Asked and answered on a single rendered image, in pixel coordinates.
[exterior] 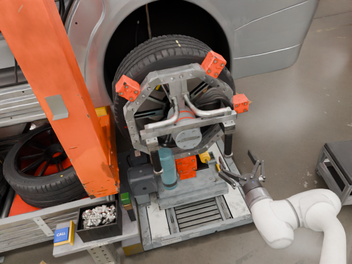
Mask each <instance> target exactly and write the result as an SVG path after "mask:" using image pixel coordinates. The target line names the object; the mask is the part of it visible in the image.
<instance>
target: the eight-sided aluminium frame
mask: <svg viewBox="0 0 352 264"><path fill-rule="evenodd" d="M196 77H198V78H200V79H201V80H203V81H204V82H206V83H207V84H209V85H210V86H211V87H217V88H219V89H220V90H221V91H222V92H223V93H224V94H225V95H226V96H227V97H228V99H229V100H230V102H231V103H232V104H233V97H234V96H233V90H232V89H231V88H230V86H229V85H228V84H226V82H223V81H222V80H221V79H219V78H214V77H212V76H210V75H208V74H206V71H205V70H204V68H203V67H202V65H200V64H198V63H194V64H192V63H191V64H188V65H183V66H180V67H175V68H169V69H164V70H159V71H153V72H149V74H148V75H147V76H146V78H145V79H144V80H143V82H142V83H141V85H140V89H141V92H140V94H139V95H138V96H137V98H136V99H135V100H134V102H131V101H128V102H127V103H126V105H125V106H124V107H123V110H124V116H125V120H126V124H127V127H128V130H129V134H130V137H131V141H132V145H133V147H134V148H135V149H137V150H139V151H142V152H144V153H147V154H149V155H151V154H150V152H148V149H147V145H146V140H145V139H144V140H141V138H140V137H139V134H138V130H137V126H136V122H135V118H134V113H135V112H136V111H137V110H138V109H139V108H140V106H141V105H142V103H143V102H144V101H145V100H146V98H147V97H148V96H149V94H150V93H151V92H152V91H153V90H154V88H155V87H156V86H157V85H162V84H167V83H169V82H176V81H181V80H184V79H192V78H196ZM223 134H224V133H223V131H222V129H221V127H220V125H219V124H218V123H217V124H216V125H215V126H214V127H213V128H212V129H211V130H210V131H209V132H208V133H207V134H206V135H205V136H204V137H203V138H202V139H201V142H200V143H199V144H198V145H197V146H195V147H194V148H191V149H181V148H179V147H174V148H171V149H172V150H173V156H174V159H180V158H185V157H189V156H193V155H198V154H202V153H205V152H206V151H208V149H209V148H210V147H211V146H212V145H213V144H214V143H215V142H216V141H217V140H218V139H219V138H220V137H221V136H222V135H223Z"/></svg>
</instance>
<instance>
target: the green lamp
mask: <svg viewBox="0 0 352 264"><path fill-rule="evenodd" d="M121 201H122V204H123V205H124V204H128V203H130V202H131V201H130V195H129V193H128V192H127V193H123V194H121Z"/></svg>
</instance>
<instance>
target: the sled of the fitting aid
mask: <svg viewBox="0 0 352 264"><path fill-rule="evenodd" d="M208 154H209V156H210V161H209V162H208V163H209V165H210V167H211V170H212V173H213V175H214V177H215V180H216V185H214V186H209V187H206V188H202V189H198V190H194V191H190V192H185V193H181V194H177V195H173V196H169V197H164V198H161V199H160V197H159V192H158V191H157V192H156V196H157V201H158V206H159V210H165V209H168V208H172V207H176V206H180V205H184V204H188V203H192V202H196V201H200V200H204V199H208V198H211V197H215V196H219V195H223V194H227V193H228V190H229V186H228V184H227V182H226V181H224V180H223V179H222V178H221V177H219V176H218V171H219V170H220V168H219V164H218V162H217V160H216V158H215V156H214V154H213V152H212V151H211V152H208Z"/></svg>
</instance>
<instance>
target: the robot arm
mask: <svg viewBox="0 0 352 264"><path fill-rule="evenodd" d="M248 156H249V157H250V159H251V161H252V162H253V164H254V165H255V167H254V169H253V171H252V173H251V174H250V173H248V174H243V175H239V174H235V173H233V172H230V171H228V170H226V167H225V165H224V163H223V161H222V159H221V157H220V156H219V157H218V160H219V163H220V164H219V168H220V170H219V171H218V176H219V177H221V178H222V179H223V180H224V181H226V182H227V183H228V184H230V185H231V186H232V188H233V189H234V190H235V189H236V187H241V188H242V191H243V192H244V194H245V200H246V202H247V204H248V206H249V209H250V210H251V213H252V218H253V220H254V223H255V226H256V228H257V229H258V231H259V233H260V234H261V236H262V237H263V239H264V240H265V242H266V243H267V244H268V245H269V246H270V247H271V248H273V249H282V248H286V247H289V246H290V245H291V244H292V243H293V240H294V232H293V230H295V229H297V228H300V227H305V228H309V229H312V230H314V231H316V232H322V231H323V232H324V240H323V245H322V252H321V257H320V264H346V235H345V231H344V228H343V226H342V224H341V223H340V221H339V220H338V219H337V218H336V215H337V214H338V213H339V211H340V209H341V202H340V199H339V197H338V196H337V195H336V194H335V193H334V192H332V191H330V190H327V189H313V190H309V191H305V192H302V193H299V194H296V195H293V196H291V197H289V198H287V199H285V200H280V201H273V199H272V197H271V196H270V194H269V193H268V191H267V190H266V189H265V188H263V187H262V185H261V183H260V181H262V182H265V180H266V176H265V161H264V160H262V161H259V160H258V158H257V157H256V156H254V155H253V154H252V152H251V151H250V149H248ZM259 165H261V176H260V178H258V177H256V176H255V175H256V172H257V170H258V167H259ZM239 178H240V179H239ZM232 179H234V180H236V181H237V182H239V183H236V182H234V181H233V180H232Z"/></svg>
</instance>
